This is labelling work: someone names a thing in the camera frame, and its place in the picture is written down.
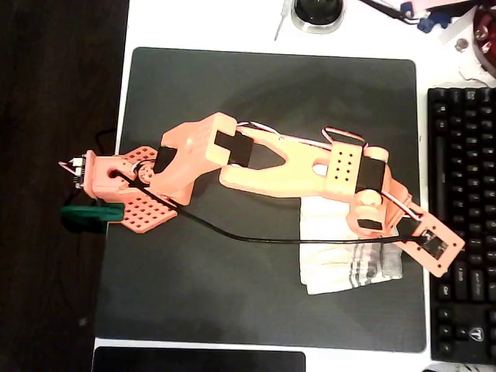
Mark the white striped towel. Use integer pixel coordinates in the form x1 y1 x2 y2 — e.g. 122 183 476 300
298 197 404 296

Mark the black computer keyboard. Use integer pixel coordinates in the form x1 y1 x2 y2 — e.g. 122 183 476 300
428 87 496 365

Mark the black desk mat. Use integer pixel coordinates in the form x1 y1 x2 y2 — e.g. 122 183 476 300
95 46 427 353

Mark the blue plastic part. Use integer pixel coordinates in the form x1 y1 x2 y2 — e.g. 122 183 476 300
417 9 450 34

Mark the black dome glass object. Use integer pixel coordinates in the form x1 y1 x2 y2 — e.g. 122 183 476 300
290 0 346 36

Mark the red round container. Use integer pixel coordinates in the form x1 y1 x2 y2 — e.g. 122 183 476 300
472 5 496 74

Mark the white thin stick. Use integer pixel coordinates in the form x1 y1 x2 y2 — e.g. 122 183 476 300
274 0 291 42

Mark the green table clamp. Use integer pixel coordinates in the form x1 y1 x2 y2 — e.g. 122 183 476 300
60 203 125 224

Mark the small controller circuit board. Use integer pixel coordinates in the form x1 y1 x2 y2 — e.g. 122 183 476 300
57 153 88 191

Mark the orange camera mount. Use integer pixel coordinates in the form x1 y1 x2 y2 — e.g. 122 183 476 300
397 211 466 278

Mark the black camera cable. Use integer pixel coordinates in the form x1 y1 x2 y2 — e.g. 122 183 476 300
115 172 425 246

